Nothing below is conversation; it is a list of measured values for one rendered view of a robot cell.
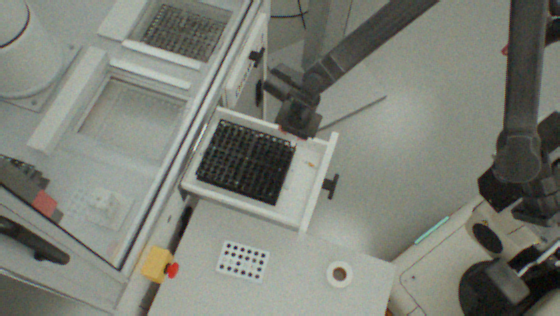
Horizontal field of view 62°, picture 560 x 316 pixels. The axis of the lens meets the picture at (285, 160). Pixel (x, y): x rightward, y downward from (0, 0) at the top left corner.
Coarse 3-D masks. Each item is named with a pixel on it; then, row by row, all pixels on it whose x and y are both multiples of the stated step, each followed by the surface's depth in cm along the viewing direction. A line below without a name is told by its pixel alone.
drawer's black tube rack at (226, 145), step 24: (216, 144) 125; (240, 144) 129; (264, 144) 127; (288, 144) 126; (216, 168) 126; (240, 168) 123; (264, 168) 126; (288, 168) 127; (240, 192) 124; (264, 192) 120
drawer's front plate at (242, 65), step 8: (264, 16) 141; (256, 24) 139; (264, 24) 143; (256, 32) 138; (264, 32) 147; (248, 40) 137; (256, 40) 140; (264, 40) 150; (248, 48) 136; (256, 48) 143; (240, 56) 134; (248, 56) 137; (240, 64) 133; (248, 64) 140; (232, 72) 132; (240, 72) 134; (248, 72) 143; (232, 80) 131; (240, 80) 137; (232, 88) 131; (240, 88) 140; (232, 96) 134; (232, 104) 137
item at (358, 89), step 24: (312, 0) 197; (336, 0) 190; (312, 24) 207; (336, 24) 205; (288, 48) 247; (312, 48) 219; (360, 72) 243; (336, 96) 236; (360, 96) 237; (384, 96) 238; (336, 120) 231
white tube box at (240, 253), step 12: (228, 252) 126; (240, 252) 124; (252, 252) 124; (264, 252) 124; (228, 264) 123; (240, 264) 126; (252, 264) 123; (264, 264) 123; (240, 276) 121; (252, 276) 122
